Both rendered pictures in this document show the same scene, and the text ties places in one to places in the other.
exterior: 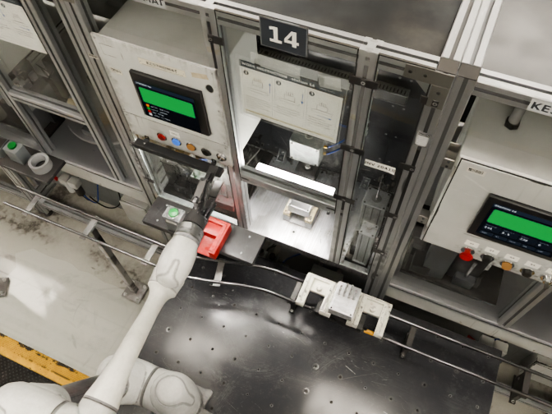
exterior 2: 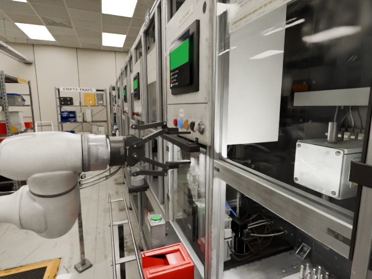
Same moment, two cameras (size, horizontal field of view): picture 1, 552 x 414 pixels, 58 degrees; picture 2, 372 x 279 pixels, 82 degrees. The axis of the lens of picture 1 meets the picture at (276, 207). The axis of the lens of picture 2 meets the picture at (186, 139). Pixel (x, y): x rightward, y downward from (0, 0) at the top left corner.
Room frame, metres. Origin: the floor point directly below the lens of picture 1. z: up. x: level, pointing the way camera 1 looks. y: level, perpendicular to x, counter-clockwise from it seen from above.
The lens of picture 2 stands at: (0.56, -0.22, 1.48)
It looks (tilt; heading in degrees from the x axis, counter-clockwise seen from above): 9 degrees down; 43
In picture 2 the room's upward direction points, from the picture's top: straight up
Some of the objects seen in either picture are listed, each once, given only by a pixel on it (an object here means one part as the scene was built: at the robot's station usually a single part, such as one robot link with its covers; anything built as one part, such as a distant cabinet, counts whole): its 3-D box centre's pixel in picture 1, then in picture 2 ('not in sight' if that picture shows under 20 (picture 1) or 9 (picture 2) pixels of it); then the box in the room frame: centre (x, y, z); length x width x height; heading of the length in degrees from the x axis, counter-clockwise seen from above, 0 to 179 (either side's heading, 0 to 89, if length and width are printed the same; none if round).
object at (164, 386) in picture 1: (173, 395); not in sight; (0.39, 0.42, 0.85); 0.18 x 0.16 x 0.22; 68
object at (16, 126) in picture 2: not in sight; (9, 133); (1.20, 4.68, 1.00); 1.39 x 0.51 x 2.00; 64
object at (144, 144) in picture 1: (177, 154); (176, 138); (1.12, 0.35, 1.37); 0.36 x 0.04 x 0.04; 64
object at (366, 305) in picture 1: (342, 306); not in sight; (0.70, -0.25, 0.84); 0.36 x 0.14 x 0.10; 64
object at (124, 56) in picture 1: (184, 82); (211, 75); (1.25, 0.28, 1.60); 0.42 x 0.29 x 0.46; 64
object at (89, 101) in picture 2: not in sight; (84, 123); (3.15, 6.24, 1.00); 1.30 x 0.51 x 2.00; 154
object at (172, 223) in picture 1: (177, 218); (158, 231); (1.09, 0.42, 0.97); 0.08 x 0.08 x 0.12; 64
